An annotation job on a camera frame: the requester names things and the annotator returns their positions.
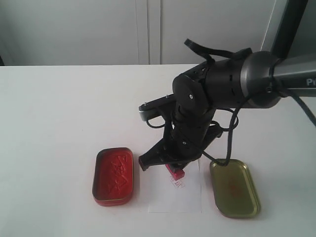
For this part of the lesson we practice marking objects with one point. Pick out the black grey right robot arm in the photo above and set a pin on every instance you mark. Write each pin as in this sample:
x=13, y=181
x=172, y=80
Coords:
x=207, y=98

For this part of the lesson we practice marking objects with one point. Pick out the gold tin lid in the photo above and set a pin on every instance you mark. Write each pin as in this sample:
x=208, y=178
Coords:
x=234, y=191

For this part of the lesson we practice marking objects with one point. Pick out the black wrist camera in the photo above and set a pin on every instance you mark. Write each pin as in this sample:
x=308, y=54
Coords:
x=159, y=107

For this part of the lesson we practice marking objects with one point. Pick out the red ink pad tin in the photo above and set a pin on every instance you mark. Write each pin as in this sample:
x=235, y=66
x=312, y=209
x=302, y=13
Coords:
x=113, y=177

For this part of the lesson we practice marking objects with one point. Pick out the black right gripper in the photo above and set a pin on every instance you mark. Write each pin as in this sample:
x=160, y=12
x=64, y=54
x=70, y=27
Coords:
x=186, y=135

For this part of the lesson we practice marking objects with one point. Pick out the white paper sheet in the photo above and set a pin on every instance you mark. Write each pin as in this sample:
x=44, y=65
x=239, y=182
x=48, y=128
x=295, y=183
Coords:
x=176, y=196

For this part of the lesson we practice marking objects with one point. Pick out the red stamp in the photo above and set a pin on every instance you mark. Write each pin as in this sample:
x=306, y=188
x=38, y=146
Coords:
x=176, y=175

